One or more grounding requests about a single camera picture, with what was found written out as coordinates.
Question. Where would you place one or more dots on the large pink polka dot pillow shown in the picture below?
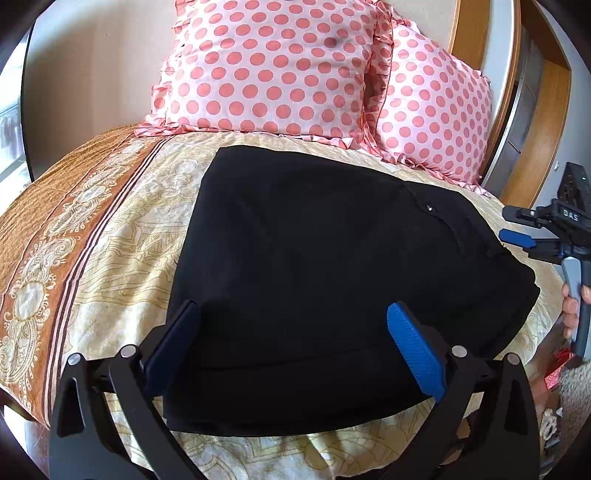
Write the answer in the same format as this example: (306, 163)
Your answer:
(272, 64)

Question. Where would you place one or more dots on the wooden sliding door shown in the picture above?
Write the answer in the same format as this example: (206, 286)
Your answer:
(545, 129)

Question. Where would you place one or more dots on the beige fluffy rug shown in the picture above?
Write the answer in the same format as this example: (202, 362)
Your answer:
(575, 415)

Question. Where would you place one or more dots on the person's right hand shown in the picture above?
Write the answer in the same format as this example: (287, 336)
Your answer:
(570, 318)

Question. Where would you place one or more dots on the yellow patterned bedspread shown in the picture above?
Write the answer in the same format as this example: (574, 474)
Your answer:
(115, 240)

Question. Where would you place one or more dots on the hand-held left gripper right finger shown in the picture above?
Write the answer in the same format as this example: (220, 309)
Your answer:
(415, 346)

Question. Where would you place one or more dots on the black pants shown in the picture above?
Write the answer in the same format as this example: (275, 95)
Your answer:
(323, 277)

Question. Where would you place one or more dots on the red patterned packet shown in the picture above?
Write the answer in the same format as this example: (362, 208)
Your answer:
(558, 369)

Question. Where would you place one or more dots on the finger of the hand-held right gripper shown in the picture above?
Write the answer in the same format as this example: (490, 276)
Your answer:
(531, 214)
(517, 237)

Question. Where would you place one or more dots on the small pink polka dot pillow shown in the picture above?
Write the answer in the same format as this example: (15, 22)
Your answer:
(429, 110)

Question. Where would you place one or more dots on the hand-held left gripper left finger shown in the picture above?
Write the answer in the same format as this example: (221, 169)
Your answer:
(173, 341)

